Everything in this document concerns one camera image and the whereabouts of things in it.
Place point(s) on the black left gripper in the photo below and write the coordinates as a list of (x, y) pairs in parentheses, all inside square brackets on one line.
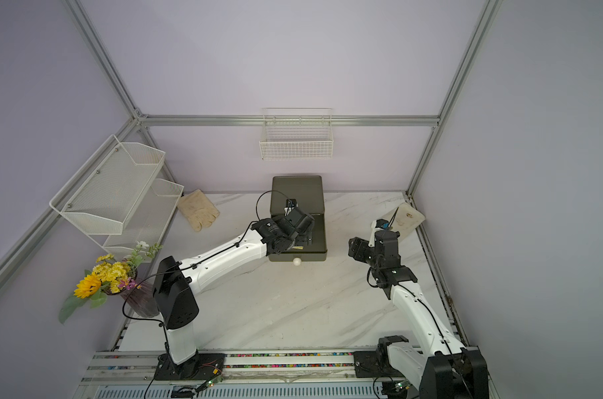
[(307, 236)]

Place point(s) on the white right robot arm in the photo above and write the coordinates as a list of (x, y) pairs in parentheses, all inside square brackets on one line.
[(438, 365)]

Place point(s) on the white wire wall basket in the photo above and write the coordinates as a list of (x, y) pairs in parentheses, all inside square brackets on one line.
[(296, 134)]

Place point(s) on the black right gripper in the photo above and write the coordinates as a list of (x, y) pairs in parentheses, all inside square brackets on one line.
[(358, 250)]

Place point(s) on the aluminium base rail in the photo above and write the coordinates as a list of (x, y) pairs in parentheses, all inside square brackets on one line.
[(296, 373)]

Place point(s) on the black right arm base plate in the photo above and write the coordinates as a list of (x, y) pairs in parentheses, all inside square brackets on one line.
[(368, 365)]

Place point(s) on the beige work glove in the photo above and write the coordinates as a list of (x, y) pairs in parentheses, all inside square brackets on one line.
[(198, 210)]

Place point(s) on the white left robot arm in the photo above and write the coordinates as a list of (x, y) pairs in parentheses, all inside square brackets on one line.
[(178, 283)]

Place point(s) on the white mesh two-tier shelf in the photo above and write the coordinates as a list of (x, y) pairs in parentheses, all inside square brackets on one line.
[(120, 198)]

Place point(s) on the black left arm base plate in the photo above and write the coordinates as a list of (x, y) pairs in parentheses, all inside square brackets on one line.
[(191, 366)]

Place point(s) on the olive white yellow drawer cabinet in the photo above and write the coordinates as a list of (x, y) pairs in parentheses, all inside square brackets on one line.
[(306, 190)]

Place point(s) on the yellow sunflower bouquet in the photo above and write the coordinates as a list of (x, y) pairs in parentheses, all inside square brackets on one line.
[(109, 278)]

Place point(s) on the purple glass vase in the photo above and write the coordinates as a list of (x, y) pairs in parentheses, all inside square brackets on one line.
[(141, 300)]

